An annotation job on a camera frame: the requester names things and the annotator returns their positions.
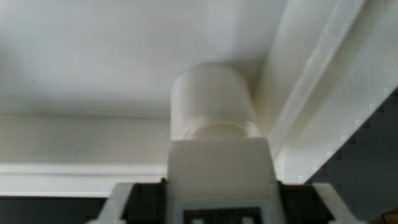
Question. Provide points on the white table leg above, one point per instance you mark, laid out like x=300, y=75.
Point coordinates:
x=222, y=185

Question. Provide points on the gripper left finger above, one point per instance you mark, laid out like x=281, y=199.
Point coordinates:
x=135, y=205

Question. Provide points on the white square tabletop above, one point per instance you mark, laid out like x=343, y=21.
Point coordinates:
x=93, y=54

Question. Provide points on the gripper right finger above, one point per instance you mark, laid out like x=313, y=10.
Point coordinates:
x=311, y=205

